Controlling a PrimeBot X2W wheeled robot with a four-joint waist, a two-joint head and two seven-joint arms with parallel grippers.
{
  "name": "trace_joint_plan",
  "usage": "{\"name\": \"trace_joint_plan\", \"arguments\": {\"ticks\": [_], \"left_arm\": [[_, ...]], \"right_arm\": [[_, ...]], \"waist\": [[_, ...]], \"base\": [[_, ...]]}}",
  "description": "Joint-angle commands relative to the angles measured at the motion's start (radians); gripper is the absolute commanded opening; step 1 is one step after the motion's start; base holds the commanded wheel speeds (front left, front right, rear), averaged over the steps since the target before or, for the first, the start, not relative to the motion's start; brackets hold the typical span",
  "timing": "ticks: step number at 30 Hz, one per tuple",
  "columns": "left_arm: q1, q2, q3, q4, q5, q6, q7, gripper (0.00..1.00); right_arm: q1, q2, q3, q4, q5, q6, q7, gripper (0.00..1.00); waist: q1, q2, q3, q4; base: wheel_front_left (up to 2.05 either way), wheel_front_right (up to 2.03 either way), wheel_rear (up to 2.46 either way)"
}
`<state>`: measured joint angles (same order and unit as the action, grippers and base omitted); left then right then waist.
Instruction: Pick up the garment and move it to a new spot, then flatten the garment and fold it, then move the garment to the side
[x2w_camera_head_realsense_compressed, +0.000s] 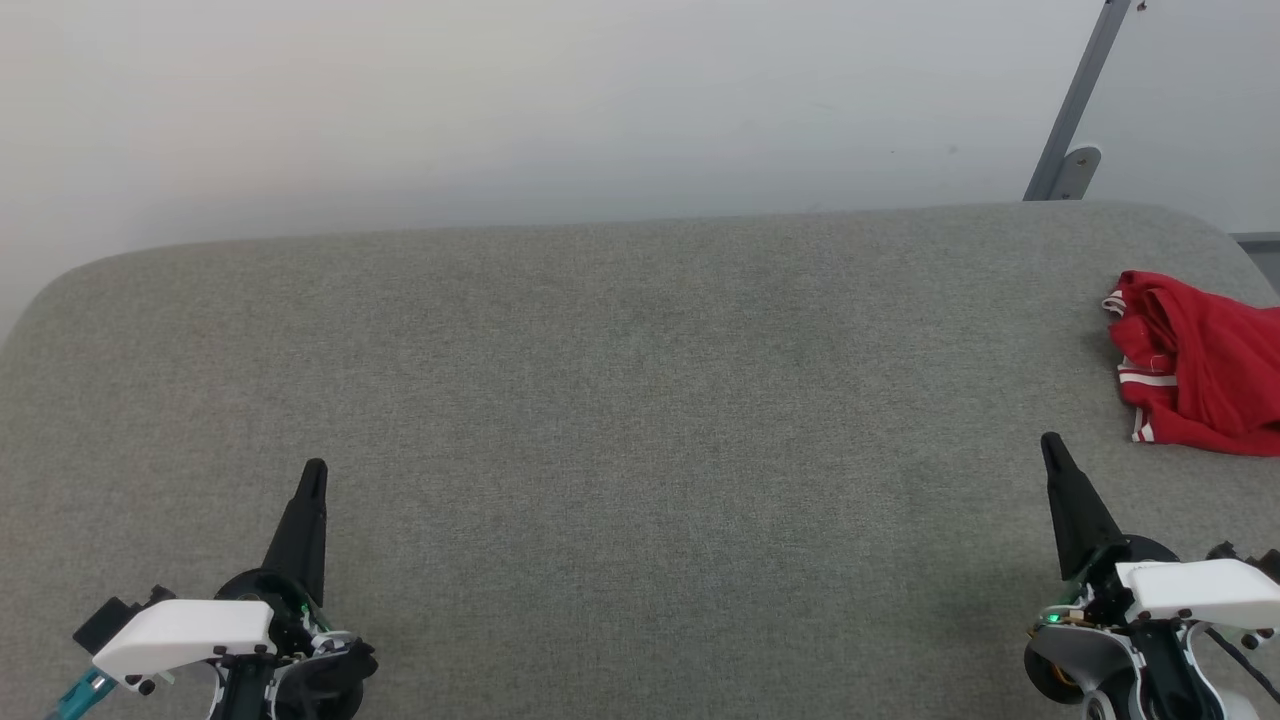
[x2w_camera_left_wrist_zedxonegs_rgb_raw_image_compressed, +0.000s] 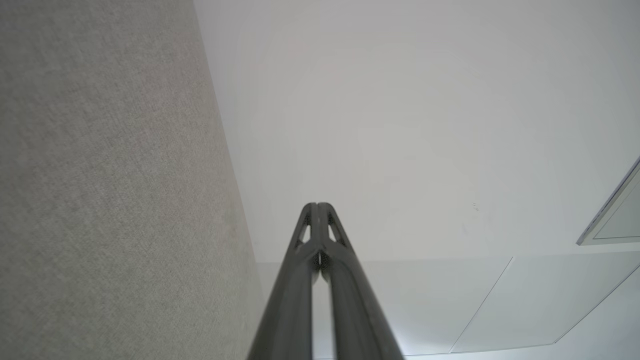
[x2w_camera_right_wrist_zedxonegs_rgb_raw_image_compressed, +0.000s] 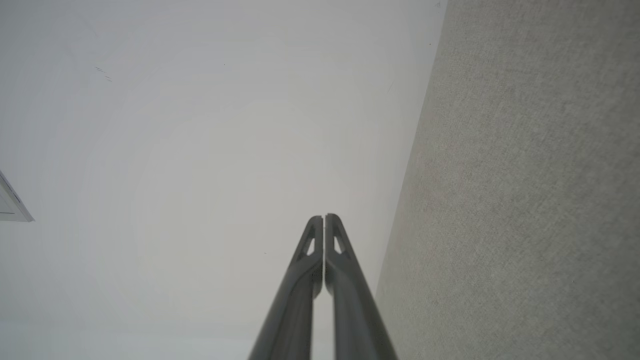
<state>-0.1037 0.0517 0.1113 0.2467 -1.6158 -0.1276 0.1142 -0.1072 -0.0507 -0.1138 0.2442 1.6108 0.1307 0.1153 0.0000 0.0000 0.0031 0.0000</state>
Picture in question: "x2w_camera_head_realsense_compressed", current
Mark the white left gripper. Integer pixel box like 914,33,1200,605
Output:
92,458,380,720

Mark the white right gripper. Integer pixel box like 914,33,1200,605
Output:
1025,432,1280,720

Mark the red white basketball jersey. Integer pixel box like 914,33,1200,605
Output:
1102,270,1280,459

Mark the grey metal pole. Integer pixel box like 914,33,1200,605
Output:
1023,0,1134,202

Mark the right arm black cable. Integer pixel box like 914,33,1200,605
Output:
1203,627,1280,703

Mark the dark grey wall ledge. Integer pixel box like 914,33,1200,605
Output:
1230,233,1280,292

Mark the grey rounded pole bracket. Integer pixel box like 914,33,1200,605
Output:
1050,145,1102,202

